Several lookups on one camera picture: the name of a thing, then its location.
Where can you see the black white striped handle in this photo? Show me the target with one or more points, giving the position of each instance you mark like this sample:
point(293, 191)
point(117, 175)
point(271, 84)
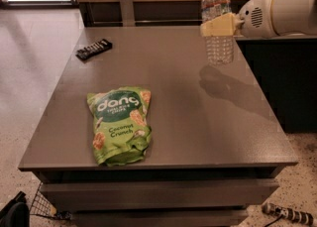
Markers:
point(292, 215)

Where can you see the green Dang chips bag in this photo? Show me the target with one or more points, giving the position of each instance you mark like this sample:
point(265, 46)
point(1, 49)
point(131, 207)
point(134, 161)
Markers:
point(121, 132)

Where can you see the left metal bracket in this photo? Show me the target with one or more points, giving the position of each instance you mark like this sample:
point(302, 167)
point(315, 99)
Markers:
point(127, 13)

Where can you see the grey drawer cabinet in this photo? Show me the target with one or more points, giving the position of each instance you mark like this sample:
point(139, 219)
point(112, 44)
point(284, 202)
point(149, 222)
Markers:
point(216, 148)

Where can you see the black wire basket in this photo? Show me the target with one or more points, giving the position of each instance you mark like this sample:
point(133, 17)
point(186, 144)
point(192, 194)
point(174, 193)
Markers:
point(41, 207)

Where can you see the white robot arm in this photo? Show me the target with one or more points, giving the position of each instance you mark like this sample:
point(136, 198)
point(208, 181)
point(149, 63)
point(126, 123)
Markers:
point(293, 17)

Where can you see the clear plastic water bottle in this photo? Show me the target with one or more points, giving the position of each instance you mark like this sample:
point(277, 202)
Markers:
point(219, 49)

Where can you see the black bag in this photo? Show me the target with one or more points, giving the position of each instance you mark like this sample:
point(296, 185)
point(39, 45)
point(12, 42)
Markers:
point(16, 212)

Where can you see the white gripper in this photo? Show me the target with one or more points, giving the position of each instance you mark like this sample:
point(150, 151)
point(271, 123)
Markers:
point(256, 18)

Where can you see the black candy bar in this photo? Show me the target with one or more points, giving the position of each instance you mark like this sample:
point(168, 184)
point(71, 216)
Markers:
point(94, 49)

